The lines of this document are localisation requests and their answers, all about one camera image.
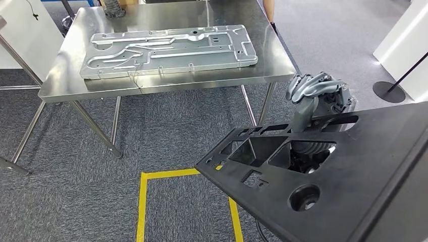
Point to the white panel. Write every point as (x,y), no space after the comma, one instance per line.
(408,40)

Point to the black plastic plate frame part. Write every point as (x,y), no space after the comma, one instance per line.
(361,167)

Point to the white cabinet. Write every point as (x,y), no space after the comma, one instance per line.
(30,43)

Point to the pole stand with round base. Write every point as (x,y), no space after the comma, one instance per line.
(68,21)

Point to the stainless steel workbench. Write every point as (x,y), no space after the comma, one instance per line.
(167,13)

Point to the black stanchion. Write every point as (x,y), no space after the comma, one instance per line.
(388,92)

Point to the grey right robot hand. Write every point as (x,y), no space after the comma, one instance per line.
(317,90)

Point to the yellow floor tape square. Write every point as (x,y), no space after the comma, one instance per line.
(142,207)

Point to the steel table frame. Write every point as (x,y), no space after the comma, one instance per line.
(20,59)

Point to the person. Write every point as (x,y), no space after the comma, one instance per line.
(268,10)

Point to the stamped silver metal panel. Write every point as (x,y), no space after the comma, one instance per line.
(167,53)

